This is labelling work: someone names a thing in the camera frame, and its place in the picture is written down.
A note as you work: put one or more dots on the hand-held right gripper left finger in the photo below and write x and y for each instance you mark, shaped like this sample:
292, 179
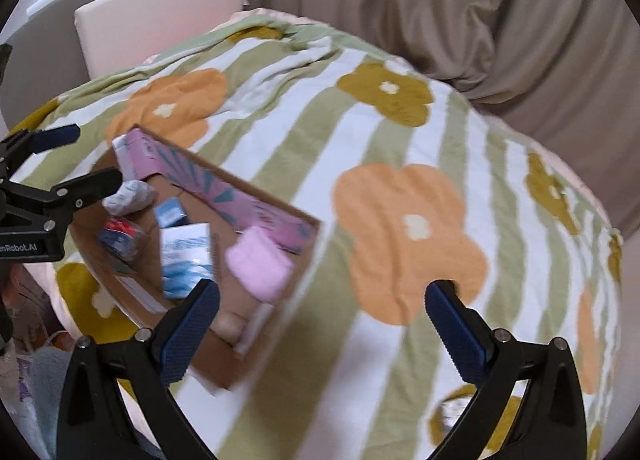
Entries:
190, 330

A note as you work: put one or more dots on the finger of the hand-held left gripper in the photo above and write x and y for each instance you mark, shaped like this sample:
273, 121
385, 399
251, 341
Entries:
85, 190
55, 137

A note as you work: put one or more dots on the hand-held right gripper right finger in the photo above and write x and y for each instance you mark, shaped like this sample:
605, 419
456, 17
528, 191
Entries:
457, 335

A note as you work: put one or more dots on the small wooden cylinder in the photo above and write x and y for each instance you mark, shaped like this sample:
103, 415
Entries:
231, 326

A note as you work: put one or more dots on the white blue patterned sock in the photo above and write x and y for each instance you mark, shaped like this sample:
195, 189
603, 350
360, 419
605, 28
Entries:
130, 196

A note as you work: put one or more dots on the red and blue packet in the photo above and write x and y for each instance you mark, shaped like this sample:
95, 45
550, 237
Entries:
120, 237

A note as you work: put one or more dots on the white and blue carton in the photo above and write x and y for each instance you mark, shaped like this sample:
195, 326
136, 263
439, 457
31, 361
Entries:
185, 255

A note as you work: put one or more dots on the small blue box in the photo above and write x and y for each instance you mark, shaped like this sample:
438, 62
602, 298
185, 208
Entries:
170, 212

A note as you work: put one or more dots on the pink fluffy sock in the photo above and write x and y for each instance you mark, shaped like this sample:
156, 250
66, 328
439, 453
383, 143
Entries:
260, 265

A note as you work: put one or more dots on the cardboard box with pink lining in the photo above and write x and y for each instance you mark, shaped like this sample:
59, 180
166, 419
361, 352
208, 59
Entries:
225, 210

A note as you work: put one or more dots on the grey headboard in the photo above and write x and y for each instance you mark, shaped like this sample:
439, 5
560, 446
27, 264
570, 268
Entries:
45, 50

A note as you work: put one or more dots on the light blue fluffy cloth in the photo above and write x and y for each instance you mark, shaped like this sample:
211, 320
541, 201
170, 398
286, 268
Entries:
45, 375

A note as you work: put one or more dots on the white flat item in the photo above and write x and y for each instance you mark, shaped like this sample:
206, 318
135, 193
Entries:
45, 3

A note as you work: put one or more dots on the cream headboard cushion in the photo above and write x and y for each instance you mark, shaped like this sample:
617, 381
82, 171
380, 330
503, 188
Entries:
150, 20

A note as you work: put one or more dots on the striped floral blanket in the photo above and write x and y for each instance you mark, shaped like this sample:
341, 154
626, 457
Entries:
400, 150

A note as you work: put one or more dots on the beige curtain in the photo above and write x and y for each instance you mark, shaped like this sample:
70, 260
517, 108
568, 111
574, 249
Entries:
450, 15

